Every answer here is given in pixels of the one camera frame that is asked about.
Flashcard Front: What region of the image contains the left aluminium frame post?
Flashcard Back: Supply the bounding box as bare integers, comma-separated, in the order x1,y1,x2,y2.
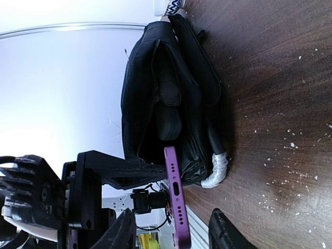
1,22,147,40

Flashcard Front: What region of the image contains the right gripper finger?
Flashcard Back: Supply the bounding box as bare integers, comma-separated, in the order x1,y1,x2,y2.
208,208,257,249

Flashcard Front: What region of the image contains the pink smartphone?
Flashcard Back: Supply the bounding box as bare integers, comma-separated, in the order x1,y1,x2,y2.
164,146,191,249

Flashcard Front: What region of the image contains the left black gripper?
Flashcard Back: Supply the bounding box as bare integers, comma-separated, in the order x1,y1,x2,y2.
61,150,167,249

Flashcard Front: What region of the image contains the black student backpack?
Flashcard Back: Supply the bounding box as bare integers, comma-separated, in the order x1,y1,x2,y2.
121,14,228,189

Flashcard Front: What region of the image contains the white patterned ceramic bowl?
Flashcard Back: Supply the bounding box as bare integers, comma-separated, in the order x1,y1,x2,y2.
153,0,186,17

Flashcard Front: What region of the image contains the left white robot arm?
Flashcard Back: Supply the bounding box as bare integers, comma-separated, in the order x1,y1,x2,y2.
1,150,170,248

